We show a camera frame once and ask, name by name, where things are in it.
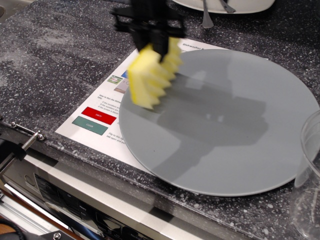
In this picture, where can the metal spoon handle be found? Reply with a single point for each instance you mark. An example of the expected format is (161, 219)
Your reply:
(207, 22)

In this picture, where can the round grey plate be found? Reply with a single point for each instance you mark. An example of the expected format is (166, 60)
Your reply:
(276, 162)

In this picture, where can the stainless steel dishwasher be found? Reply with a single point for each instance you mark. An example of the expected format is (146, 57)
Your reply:
(96, 205)

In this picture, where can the metal utensil on white plate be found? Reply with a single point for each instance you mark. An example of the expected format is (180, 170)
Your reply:
(227, 7)

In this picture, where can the black bracket with screw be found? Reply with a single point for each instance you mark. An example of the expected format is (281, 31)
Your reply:
(56, 235)

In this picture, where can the clear plastic cup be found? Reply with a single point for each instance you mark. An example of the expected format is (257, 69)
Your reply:
(305, 198)

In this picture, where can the white plate at top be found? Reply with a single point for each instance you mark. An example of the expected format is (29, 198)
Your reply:
(241, 6)

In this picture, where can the aluminium extrusion rail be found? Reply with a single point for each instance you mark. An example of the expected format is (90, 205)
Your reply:
(17, 222)

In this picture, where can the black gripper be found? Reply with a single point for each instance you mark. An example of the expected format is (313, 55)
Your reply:
(150, 22)

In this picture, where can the yellow foam sponge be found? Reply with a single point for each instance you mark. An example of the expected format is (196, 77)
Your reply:
(150, 74)

